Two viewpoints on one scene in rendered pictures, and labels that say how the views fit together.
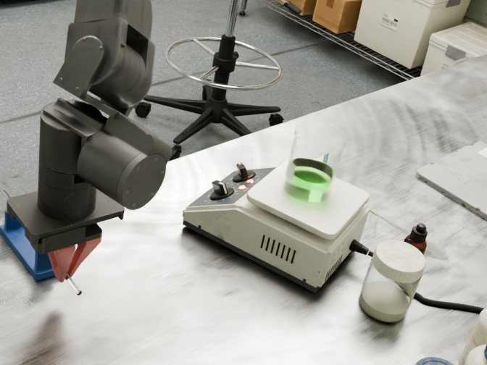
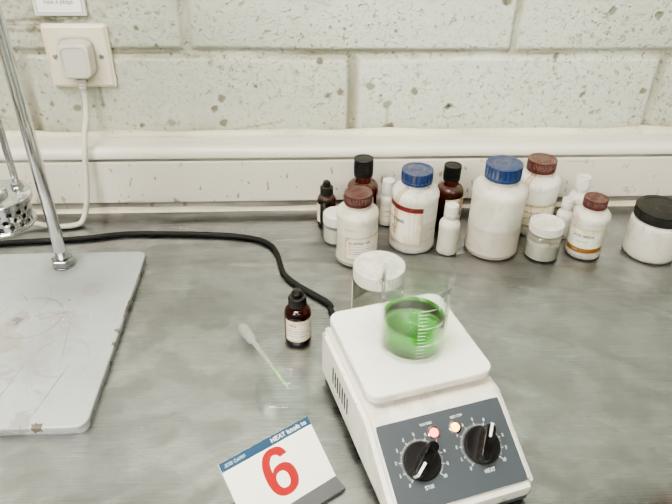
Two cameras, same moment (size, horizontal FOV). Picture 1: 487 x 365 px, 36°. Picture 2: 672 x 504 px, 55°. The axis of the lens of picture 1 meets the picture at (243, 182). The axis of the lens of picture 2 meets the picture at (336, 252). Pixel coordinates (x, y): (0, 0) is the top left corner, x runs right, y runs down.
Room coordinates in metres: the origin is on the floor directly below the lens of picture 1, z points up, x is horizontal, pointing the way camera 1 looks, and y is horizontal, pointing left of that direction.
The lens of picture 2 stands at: (1.13, 0.20, 1.24)
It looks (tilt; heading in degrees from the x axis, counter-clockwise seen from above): 34 degrees down; 227
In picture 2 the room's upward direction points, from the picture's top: 1 degrees clockwise
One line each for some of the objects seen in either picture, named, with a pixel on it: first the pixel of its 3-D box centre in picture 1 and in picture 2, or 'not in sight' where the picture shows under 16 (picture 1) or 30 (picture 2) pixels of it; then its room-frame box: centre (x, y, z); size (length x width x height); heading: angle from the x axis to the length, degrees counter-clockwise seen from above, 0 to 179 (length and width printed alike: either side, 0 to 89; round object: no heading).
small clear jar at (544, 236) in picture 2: not in sight; (543, 238); (0.43, -0.14, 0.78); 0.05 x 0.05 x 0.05
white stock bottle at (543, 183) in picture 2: not in sight; (535, 193); (0.38, -0.20, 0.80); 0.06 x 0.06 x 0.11
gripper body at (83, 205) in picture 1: (67, 189); not in sight; (0.61, 0.17, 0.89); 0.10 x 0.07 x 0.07; 134
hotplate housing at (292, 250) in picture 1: (283, 216); (414, 395); (0.79, -0.06, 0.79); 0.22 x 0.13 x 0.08; 66
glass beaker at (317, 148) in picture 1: (313, 164); (411, 311); (0.78, -0.08, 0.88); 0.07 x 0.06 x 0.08; 161
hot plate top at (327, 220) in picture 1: (309, 196); (406, 343); (0.78, -0.08, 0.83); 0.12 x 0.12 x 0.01; 66
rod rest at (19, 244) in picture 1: (30, 240); not in sight; (0.67, 0.23, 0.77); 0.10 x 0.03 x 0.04; 45
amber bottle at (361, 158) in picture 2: not in sight; (362, 193); (0.57, -0.36, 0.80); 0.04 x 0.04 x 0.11
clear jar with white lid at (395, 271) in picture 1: (390, 281); (377, 293); (0.70, -0.19, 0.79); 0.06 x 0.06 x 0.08
